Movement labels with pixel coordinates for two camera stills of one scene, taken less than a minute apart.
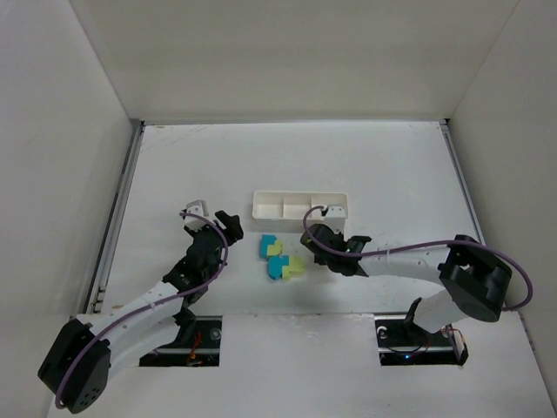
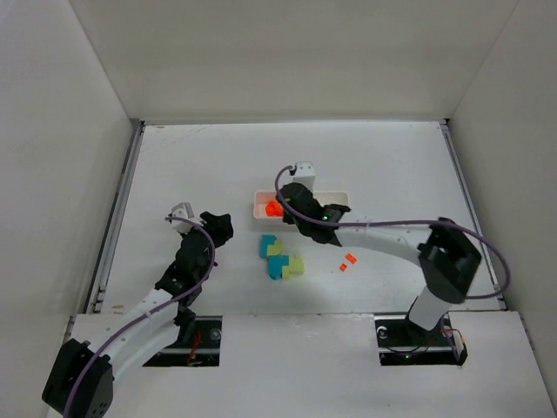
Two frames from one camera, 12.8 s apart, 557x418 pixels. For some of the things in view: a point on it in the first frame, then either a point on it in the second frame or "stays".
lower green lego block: [295, 269] stays
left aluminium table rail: [97, 291] stays
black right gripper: [323, 238] to [294, 195]
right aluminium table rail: [476, 228] stays
